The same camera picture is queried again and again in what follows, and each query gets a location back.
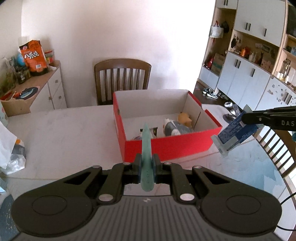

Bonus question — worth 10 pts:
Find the mint green tube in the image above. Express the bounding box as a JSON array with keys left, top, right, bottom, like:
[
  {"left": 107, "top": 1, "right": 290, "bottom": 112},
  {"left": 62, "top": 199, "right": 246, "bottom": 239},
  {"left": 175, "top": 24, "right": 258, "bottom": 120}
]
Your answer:
[{"left": 140, "top": 123, "right": 154, "bottom": 192}]

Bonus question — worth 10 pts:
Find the white navy Health package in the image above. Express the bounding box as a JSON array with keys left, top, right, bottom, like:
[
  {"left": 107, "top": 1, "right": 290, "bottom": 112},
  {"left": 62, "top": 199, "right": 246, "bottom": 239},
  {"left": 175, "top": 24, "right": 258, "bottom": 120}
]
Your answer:
[{"left": 163, "top": 118, "right": 194, "bottom": 137}]

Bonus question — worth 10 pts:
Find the blue snack box packet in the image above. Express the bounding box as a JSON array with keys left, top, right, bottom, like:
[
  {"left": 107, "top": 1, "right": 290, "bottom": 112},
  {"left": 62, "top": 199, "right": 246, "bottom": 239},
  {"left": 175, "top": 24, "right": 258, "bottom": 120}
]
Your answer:
[{"left": 211, "top": 105, "right": 264, "bottom": 157}]

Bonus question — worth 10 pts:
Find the yellow spotted plush toy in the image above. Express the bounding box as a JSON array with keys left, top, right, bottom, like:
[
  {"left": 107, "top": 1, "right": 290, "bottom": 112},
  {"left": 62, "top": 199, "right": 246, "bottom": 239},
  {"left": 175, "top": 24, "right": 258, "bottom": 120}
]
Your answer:
[{"left": 178, "top": 112, "right": 192, "bottom": 128}]

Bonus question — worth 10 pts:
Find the blueberry bread packet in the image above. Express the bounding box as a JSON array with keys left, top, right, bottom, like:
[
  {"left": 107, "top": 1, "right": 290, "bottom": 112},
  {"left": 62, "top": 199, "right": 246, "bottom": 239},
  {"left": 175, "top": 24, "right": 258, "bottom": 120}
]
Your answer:
[{"left": 133, "top": 135, "right": 142, "bottom": 140}]

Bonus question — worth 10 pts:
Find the right wooden chair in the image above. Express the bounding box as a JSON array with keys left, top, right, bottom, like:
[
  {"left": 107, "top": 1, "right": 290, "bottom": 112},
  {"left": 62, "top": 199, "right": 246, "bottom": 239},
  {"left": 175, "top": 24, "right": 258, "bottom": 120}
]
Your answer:
[{"left": 254, "top": 126, "right": 296, "bottom": 179}]

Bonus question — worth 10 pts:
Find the wooden chair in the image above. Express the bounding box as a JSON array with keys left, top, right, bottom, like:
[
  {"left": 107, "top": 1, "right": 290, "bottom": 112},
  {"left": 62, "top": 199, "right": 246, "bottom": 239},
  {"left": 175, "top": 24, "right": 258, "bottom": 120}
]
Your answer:
[
  {"left": 254, "top": 126, "right": 296, "bottom": 179},
  {"left": 94, "top": 58, "right": 152, "bottom": 105}
]

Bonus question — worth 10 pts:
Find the red cardboard box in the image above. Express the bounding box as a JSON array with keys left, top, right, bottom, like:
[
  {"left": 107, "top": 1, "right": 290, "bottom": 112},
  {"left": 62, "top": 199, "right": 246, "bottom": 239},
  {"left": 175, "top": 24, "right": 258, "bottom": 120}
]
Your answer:
[{"left": 113, "top": 89, "right": 222, "bottom": 162}]

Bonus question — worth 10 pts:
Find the far wooden chair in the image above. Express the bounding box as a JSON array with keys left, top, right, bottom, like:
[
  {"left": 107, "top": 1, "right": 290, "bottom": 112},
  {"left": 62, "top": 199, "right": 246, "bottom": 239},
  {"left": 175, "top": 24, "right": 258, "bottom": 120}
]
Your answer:
[{"left": 94, "top": 58, "right": 152, "bottom": 105}]

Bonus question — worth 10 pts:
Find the grey hanging tote bag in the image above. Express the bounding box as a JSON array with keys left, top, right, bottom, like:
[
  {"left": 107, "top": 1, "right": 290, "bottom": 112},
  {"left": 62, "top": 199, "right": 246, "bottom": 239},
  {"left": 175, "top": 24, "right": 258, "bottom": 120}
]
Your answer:
[{"left": 209, "top": 21, "right": 224, "bottom": 39}]

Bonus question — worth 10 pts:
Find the white drawer sideboard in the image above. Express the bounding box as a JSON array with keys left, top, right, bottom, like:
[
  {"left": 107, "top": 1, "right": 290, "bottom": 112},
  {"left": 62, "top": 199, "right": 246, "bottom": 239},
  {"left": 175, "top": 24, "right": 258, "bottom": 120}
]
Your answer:
[{"left": 1, "top": 60, "right": 67, "bottom": 117}]

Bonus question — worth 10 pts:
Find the orange snack bag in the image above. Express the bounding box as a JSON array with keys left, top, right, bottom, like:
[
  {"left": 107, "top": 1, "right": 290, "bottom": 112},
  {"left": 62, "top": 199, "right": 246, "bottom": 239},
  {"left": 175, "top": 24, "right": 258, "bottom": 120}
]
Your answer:
[{"left": 19, "top": 40, "right": 48, "bottom": 76}]

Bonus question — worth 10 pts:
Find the white wall cabinet unit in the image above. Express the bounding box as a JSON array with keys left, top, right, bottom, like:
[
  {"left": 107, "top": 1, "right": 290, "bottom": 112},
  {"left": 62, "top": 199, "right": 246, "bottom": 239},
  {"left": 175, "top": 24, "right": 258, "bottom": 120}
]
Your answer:
[{"left": 198, "top": 1, "right": 295, "bottom": 110}]

